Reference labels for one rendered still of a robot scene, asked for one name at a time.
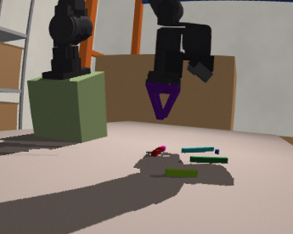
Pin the turquoise rod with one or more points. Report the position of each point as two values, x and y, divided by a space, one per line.
194 150

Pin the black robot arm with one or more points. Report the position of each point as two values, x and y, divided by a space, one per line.
71 26

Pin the lime green rod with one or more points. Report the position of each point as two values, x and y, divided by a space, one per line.
181 172

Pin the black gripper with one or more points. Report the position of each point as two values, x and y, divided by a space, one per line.
155 87

